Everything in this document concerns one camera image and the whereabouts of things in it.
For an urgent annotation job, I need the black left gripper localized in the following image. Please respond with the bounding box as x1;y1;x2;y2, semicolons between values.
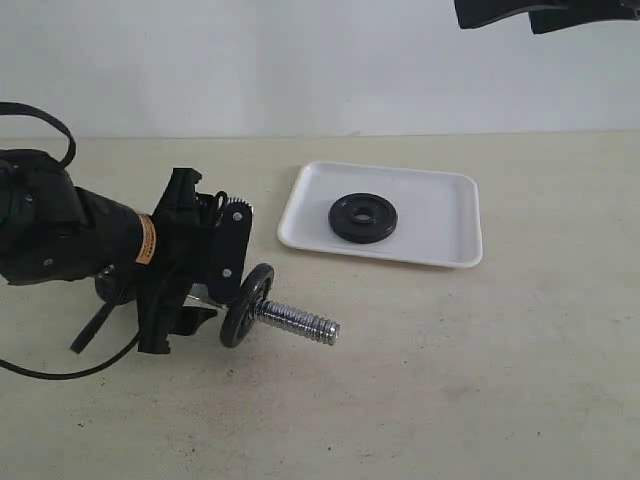
136;168;218;355

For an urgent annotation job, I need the black weight plate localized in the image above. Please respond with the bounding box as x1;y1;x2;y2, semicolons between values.
94;273;137;305
219;263;275;348
328;192;398;244

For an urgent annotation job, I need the chrome threaded dumbbell bar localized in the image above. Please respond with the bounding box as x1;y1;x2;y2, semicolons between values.
185;282;342;347

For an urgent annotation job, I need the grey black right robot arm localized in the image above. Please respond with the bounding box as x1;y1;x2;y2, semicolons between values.
454;0;639;34

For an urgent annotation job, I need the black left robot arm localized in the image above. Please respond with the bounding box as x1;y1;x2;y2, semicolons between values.
1;150;237;354

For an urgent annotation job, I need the white plastic tray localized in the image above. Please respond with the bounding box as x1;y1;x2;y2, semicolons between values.
277;161;483;268

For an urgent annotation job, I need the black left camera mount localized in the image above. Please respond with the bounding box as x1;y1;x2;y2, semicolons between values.
203;196;253;305

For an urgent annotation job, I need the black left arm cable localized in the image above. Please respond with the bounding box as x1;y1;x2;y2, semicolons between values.
0;101;146;382

